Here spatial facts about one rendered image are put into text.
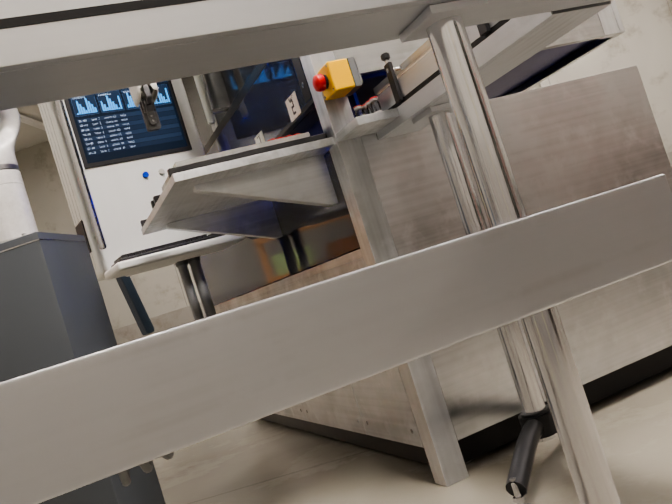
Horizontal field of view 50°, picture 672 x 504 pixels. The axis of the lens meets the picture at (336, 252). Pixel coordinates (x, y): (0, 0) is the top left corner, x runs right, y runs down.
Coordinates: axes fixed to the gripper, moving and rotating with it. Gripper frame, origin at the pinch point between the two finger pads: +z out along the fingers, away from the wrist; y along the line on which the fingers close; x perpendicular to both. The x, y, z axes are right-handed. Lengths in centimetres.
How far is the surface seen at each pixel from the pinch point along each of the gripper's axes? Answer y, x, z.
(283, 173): -2.0, -26.9, 19.9
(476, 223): -34, -55, 46
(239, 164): -10.5, -14.2, 16.9
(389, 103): -23, -50, 14
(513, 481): -45, -37, 96
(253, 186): -2.0, -18.4, 21.2
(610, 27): -12, -134, 3
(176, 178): -10.5, 0.7, 16.7
